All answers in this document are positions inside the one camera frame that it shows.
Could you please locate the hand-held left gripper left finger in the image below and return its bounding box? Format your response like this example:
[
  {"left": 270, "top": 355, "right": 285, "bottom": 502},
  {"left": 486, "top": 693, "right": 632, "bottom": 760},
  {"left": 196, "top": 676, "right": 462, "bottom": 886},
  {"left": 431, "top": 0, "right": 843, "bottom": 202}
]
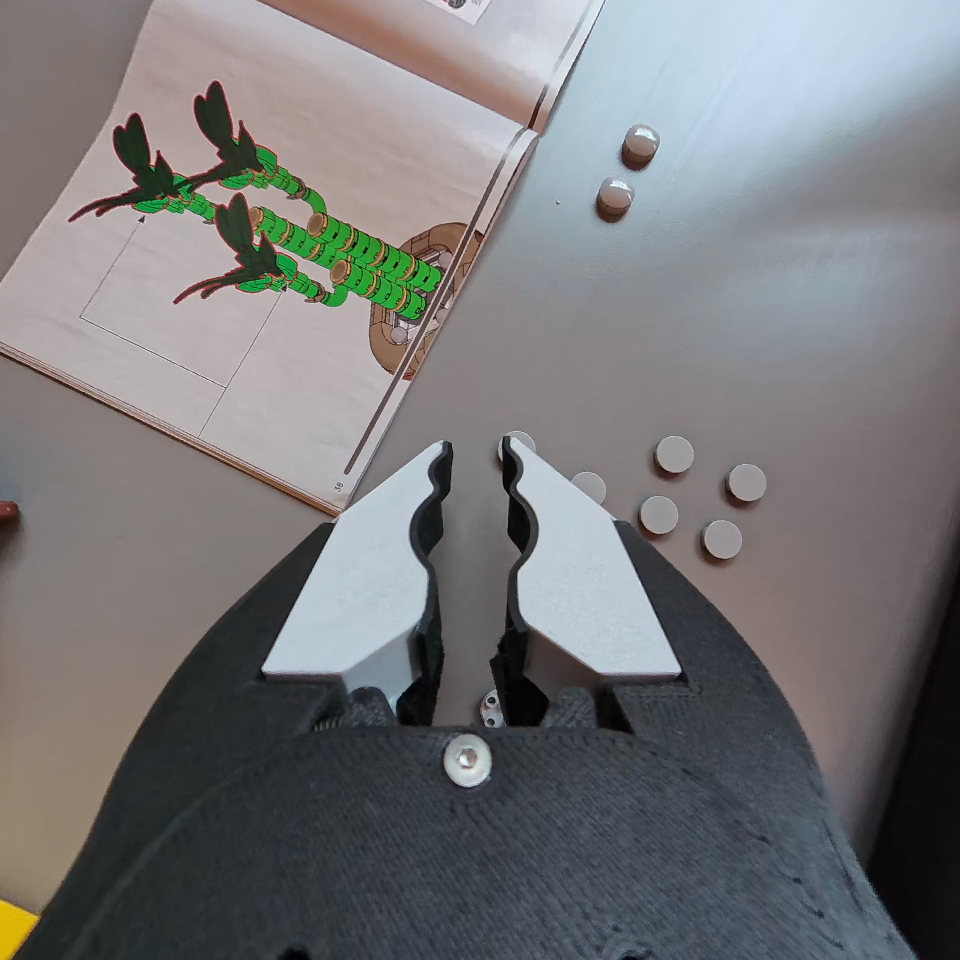
[{"left": 259, "top": 441, "right": 456, "bottom": 727}]

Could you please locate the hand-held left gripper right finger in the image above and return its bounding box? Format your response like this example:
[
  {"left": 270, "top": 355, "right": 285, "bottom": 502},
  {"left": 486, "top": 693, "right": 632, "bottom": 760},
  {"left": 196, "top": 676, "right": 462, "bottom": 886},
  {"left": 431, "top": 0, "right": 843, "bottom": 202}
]
[{"left": 489, "top": 436, "right": 685, "bottom": 729}]

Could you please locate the group of grey tiles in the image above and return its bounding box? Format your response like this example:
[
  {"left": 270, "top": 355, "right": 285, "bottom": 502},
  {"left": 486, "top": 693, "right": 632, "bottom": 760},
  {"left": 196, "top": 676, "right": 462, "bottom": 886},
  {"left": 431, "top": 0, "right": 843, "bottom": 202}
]
[{"left": 496, "top": 429, "right": 768, "bottom": 562}]

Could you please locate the domed grey round lego piece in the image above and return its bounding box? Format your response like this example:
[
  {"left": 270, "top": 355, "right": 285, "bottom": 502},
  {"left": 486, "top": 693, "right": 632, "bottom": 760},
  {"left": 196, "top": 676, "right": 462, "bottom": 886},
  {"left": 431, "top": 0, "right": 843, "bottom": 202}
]
[
  {"left": 621, "top": 123, "right": 663, "bottom": 168},
  {"left": 596, "top": 177, "right": 637, "bottom": 222}
]

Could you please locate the lego instruction booklet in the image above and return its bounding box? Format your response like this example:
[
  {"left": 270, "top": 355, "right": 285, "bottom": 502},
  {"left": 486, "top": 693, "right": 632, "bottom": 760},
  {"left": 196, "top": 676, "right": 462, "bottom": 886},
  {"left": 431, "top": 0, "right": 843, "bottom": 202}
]
[{"left": 0, "top": 0, "right": 607, "bottom": 517}]

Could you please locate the yellow flat object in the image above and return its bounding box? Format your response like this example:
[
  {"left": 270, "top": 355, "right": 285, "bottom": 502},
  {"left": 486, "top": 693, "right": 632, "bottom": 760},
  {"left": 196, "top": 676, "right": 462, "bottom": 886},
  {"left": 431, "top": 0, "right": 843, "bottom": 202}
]
[{"left": 0, "top": 898, "right": 40, "bottom": 960}]

